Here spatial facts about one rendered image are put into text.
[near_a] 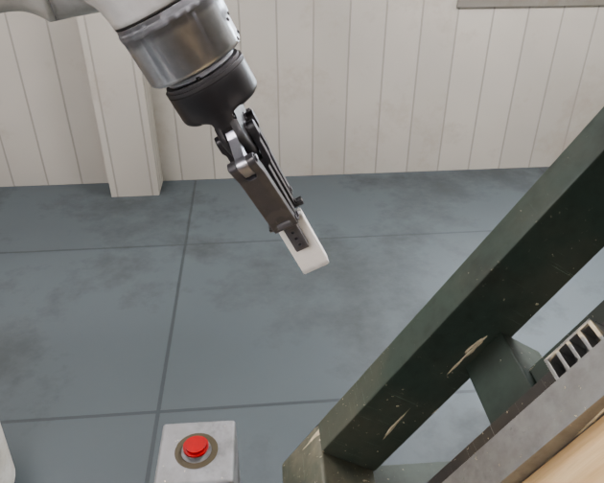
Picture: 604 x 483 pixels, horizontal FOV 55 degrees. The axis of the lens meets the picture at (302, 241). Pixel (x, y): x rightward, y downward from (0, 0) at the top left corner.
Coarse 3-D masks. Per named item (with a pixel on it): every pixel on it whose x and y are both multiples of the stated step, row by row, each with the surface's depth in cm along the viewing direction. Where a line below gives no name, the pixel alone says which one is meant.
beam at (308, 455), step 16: (304, 448) 99; (320, 448) 95; (288, 464) 101; (304, 464) 97; (320, 464) 92; (336, 464) 94; (352, 464) 96; (288, 480) 99; (304, 480) 94; (320, 480) 90; (336, 480) 91; (352, 480) 93; (368, 480) 95
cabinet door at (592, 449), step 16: (592, 432) 57; (576, 448) 58; (592, 448) 57; (560, 464) 59; (576, 464) 57; (592, 464) 56; (528, 480) 61; (544, 480) 60; (560, 480) 58; (576, 480) 57; (592, 480) 55
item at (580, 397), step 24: (600, 360) 58; (552, 384) 61; (576, 384) 59; (600, 384) 57; (528, 408) 63; (552, 408) 60; (576, 408) 58; (600, 408) 57; (504, 432) 64; (528, 432) 61; (552, 432) 59; (576, 432) 58; (480, 456) 66; (504, 456) 63; (528, 456) 60; (552, 456) 60; (456, 480) 67; (480, 480) 64; (504, 480) 62
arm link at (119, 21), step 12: (84, 0) 46; (96, 0) 43; (108, 0) 43; (120, 0) 42; (132, 0) 42; (144, 0) 42; (156, 0) 43; (168, 0) 43; (108, 12) 44; (120, 12) 43; (132, 12) 43; (144, 12) 43; (156, 12) 43; (120, 24) 44; (132, 24) 44
